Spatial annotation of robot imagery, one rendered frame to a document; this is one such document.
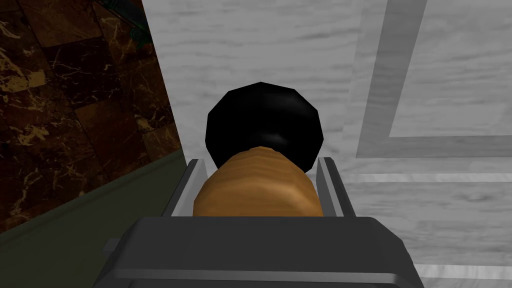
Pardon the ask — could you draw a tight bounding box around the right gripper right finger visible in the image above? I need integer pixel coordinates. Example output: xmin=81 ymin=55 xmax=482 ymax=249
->
xmin=315 ymin=156 xmax=357 ymax=218

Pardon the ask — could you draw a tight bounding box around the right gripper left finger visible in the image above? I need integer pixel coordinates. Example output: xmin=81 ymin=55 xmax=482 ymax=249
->
xmin=161 ymin=158 xmax=209 ymax=218

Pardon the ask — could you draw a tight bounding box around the black and wooden door knob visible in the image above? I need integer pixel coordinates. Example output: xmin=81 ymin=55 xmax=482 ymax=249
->
xmin=192 ymin=81 xmax=325 ymax=218

